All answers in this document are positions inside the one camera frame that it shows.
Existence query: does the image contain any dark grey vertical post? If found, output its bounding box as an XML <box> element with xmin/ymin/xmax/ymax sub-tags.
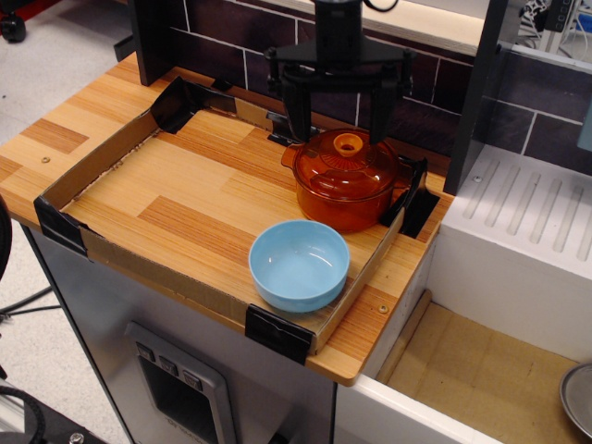
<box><xmin>444</xmin><ymin>1</ymin><xmax>524</xmax><ymax>195</ymax></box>

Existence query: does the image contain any silver toy dishwasher cabinet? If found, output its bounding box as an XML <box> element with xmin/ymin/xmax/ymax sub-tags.
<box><xmin>25</xmin><ymin>229</ymin><xmax>336</xmax><ymax>443</ymax></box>

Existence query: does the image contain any metal plate rim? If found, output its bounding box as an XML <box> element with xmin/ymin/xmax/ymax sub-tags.
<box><xmin>559</xmin><ymin>363</ymin><xmax>591</xmax><ymax>438</ymax></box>

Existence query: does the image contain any light blue bowl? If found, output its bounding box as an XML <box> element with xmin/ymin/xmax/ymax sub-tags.
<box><xmin>248</xmin><ymin>219</ymin><xmax>351</xmax><ymax>314</ymax></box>

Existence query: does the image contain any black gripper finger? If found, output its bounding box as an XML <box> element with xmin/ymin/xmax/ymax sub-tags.
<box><xmin>369</xmin><ymin>80</ymin><xmax>399</xmax><ymax>143</ymax></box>
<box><xmin>281</xmin><ymin>79</ymin><xmax>313</xmax><ymax>142</ymax></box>

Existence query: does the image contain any white toy sink unit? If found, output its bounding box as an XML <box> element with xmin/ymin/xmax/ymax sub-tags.
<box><xmin>334</xmin><ymin>147</ymin><xmax>591</xmax><ymax>443</ymax></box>

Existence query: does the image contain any cardboard fence with black tape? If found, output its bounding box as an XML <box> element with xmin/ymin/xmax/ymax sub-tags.
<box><xmin>34</xmin><ymin>78</ymin><xmax>450</xmax><ymax>363</ymax></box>

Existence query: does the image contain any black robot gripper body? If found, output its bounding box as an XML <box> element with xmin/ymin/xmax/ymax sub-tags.
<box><xmin>265</xmin><ymin>1</ymin><xmax>416</xmax><ymax>96</ymax></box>

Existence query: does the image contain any orange glass pot lid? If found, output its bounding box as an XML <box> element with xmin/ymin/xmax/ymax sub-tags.
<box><xmin>286</xmin><ymin>130</ymin><xmax>401</xmax><ymax>201</ymax></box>

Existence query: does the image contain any orange glass pot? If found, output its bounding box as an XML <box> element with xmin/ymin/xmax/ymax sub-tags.
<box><xmin>281</xmin><ymin>141</ymin><xmax>412</xmax><ymax>232</ymax></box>

